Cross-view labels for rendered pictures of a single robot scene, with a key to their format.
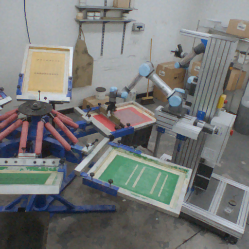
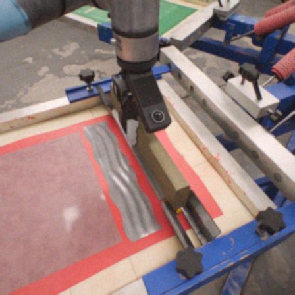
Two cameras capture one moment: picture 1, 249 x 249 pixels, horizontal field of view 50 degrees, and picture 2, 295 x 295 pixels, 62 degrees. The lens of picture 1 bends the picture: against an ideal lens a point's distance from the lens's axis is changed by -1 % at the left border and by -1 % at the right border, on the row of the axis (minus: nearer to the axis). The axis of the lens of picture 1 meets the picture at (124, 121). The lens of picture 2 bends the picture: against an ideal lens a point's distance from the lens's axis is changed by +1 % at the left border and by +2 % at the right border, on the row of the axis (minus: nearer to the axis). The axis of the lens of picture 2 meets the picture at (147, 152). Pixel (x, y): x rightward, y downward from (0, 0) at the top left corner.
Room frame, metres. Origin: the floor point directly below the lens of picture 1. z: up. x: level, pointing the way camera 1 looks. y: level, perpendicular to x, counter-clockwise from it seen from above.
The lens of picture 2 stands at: (3.07, 0.29, 1.45)
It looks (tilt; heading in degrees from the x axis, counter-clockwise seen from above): 50 degrees down; 197
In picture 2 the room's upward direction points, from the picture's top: straight up
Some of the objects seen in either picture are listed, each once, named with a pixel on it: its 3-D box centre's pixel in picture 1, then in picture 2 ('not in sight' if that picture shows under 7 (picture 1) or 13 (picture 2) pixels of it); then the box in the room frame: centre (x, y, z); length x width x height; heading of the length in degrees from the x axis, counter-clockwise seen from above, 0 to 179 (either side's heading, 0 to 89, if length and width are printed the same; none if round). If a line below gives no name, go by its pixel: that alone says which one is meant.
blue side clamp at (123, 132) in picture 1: (121, 132); (116, 90); (2.47, 0.01, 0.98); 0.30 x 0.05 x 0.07; 132
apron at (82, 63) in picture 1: (80, 59); not in sight; (4.67, 0.90, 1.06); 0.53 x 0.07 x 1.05; 132
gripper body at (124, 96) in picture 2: (112, 105); (135, 81); (2.68, 0.15, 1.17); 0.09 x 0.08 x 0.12; 42
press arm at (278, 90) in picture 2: (81, 124); (261, 103); (2.47, 0.44, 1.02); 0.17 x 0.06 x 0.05; 132
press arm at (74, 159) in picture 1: (94, 166); (201, 44); (1.95, 0.21, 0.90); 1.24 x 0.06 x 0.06; 72
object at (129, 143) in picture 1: (134, 136); not in sight; (2.74, -0.15, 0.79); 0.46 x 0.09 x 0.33; 132
